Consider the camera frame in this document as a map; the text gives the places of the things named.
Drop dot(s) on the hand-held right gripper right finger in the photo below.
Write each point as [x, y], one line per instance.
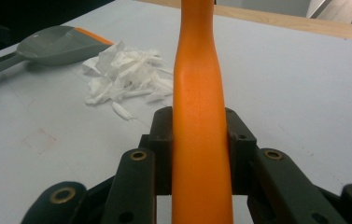
[240, 146]

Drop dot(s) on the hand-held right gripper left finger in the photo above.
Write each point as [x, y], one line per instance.
[162, 146]

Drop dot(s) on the pile of white paper scraps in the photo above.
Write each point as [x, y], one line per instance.
[123, 74]

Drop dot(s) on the grey dustpan with orange edge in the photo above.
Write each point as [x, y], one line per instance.
[55, 46]

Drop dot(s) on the white table cover board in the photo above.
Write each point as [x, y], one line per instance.
[295, 99]

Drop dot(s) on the wooden table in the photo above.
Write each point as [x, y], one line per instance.
[288, 23]

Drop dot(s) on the white desk frame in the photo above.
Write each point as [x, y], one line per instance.
[316, 8]

